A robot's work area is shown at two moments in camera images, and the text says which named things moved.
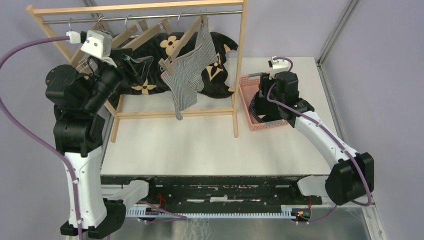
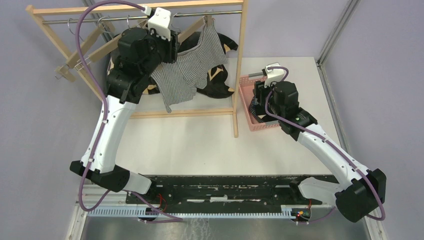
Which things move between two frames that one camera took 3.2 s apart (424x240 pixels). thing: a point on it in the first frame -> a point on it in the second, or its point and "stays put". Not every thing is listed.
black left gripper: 139,71 -> 172,46
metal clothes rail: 61,21 stays put
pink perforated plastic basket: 249,86 stays put
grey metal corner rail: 351,8 stays put
